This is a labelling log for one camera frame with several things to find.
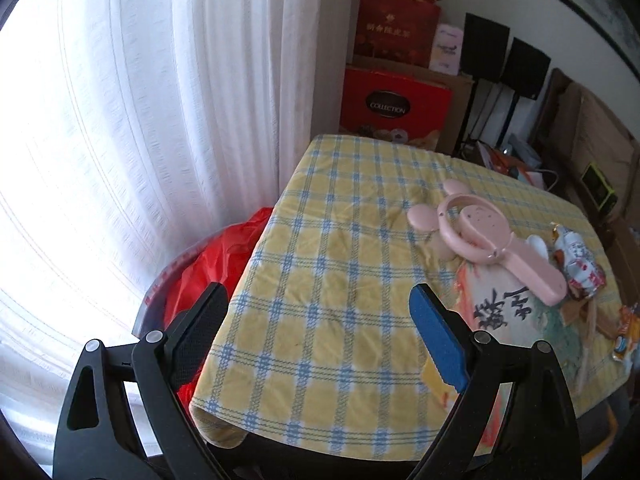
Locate brown cardboard box by wall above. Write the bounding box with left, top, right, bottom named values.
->
left=352, top=55, right=473, bottom=155

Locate painted folding paper fan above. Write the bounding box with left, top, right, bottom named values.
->
left=418, top=234, right=622, bottom=456

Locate pink small box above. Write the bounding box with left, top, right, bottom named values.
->
left=428, top=24, right=463, bottom=76

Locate orange snack bag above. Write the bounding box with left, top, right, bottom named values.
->
left=612, top=302, right=639, bottom=362

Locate framed ink painting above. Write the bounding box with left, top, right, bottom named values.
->
left=560, top=0, right=639, bottom=79

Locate grey white snack bag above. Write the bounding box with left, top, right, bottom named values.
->
left=551, top=223, right=606, bottom=300

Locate red gift bag upper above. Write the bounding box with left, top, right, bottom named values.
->
left=354, top=0, right=440, bottom=67

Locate black speaker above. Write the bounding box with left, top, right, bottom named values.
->
left=460, top=13, right=511, bottom=82
left=500, top=38, right=551, bottom=101

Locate yellow checkered tablecloth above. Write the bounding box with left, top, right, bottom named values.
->
left=190, top=136, right=608, bottom=462

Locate red gift box lower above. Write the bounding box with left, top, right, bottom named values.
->
left=340, top=66, right=454, bottom=150

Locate brown sofa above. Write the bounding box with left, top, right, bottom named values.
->
left=529, top=68, right=639, bottom=229

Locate white curtain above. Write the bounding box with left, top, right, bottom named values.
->
left=1, top=0, right=352, bottom=465

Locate red plastic bag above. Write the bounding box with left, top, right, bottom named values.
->
left=162, top=206, right=276, bottom=411

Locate pink mouse-ear handheld fan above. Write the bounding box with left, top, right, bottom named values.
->
left=407, top=179, right=567, bottom=307

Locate black speaker left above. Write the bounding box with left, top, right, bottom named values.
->
left=460, top=13, right=511, bottom=82

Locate black speaker right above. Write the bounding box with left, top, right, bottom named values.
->
left=500, top=38, right=551, bottom=101

